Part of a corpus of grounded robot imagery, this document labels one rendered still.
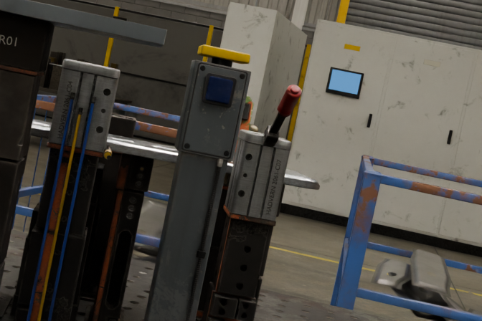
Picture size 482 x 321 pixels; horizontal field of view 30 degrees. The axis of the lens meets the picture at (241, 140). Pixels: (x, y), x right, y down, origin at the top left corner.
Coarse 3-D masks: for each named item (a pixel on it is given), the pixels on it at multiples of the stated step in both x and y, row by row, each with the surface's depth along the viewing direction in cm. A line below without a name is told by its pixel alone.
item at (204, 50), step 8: (200, 48) 109; (208, 48) 107; (216, 48) 107; (208, 56) 109; (216, 56) 107; (224, 56) 107; (232, 56) 107; (240, 56) 107; (248, 56) 107; (224, 64) 109
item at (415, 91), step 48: (336, 48) 892; (384, 48) 886; (432, 48) 879; (336, 96) 893; (384, 96) 887; (432, 96) 881; (480, 96) 874; (336, 144) 894; (384, 144) 888; (432, 144) 882; (480, 144) 876; (288, 192) 902; (336, 192) 896; (384, 192) 889; (480, 192) 877; (432, 240) 887; (480, 240) 878
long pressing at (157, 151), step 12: (36, 120) 145; (36, 132) 131; (48, 132) 132; (108, 144) 133; (120, 144) 133; (132, 144) 134; (144, 144) 143; (156, 144) 148; (144, 156) 134; (156, 156) 134; (168, 156) 134; (228, 168) 135; (288, 180) 137; (300, 180) 137; (312, 180) 138
